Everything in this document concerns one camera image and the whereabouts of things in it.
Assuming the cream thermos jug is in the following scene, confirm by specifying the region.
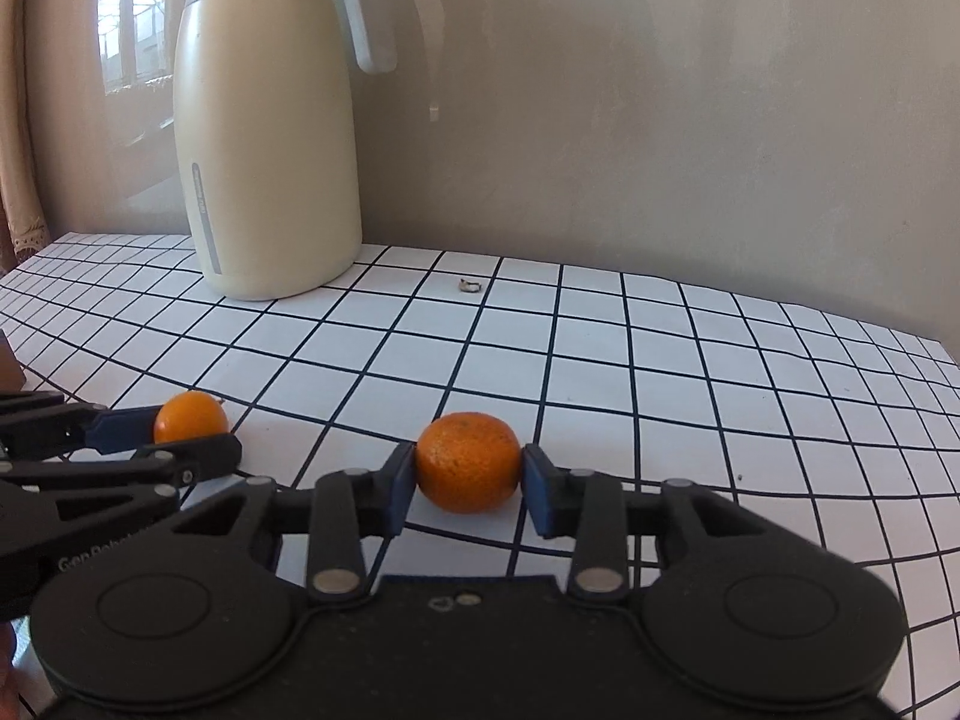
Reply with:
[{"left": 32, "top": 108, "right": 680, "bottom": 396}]
[{"left": 172, "top": 0, "right": 397, "bottom": 302}]

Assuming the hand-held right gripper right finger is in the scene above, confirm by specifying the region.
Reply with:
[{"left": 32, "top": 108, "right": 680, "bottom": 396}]
[{"left": 521, "top": 442, "right": 758, "bottom": 605}]

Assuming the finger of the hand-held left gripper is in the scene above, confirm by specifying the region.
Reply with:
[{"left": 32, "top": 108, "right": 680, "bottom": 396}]
[
  {"left": 0, "top": 431, "right": 243, "bottom": 557},
  {"left": 0, "top": 390, "right": 162, "bottom": 460}
]

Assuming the large orange mandarin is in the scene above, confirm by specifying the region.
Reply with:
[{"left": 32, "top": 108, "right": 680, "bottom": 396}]
[{"left": 415, "top": 412, "right": 522, "bottom": 515}]

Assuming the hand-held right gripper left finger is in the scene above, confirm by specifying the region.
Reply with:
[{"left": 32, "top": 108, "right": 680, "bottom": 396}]
[{"left": 169, "top": 441, "right": 419, "bottom": 605}]

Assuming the beige patterned curtain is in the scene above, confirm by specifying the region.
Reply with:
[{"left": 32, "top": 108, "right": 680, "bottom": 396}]
[{"left": 0, "top": 0, "right": 53, "bottom": 275}]

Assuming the white grid tablecloth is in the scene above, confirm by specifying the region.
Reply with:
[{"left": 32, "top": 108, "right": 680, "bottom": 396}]
[{"left": 0, "top": 231, "right": 960, "bottom": 720}]

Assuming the small orange mandarin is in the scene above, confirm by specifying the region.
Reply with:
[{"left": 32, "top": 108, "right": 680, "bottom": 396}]
[{"left": 154, "top": 391, "right": 230, "bottom": 445}]

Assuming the shallow cardboard box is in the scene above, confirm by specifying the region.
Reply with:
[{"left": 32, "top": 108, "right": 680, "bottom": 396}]
[{"left": 0, "top": 330, "right": 23, "bottom": 395}]

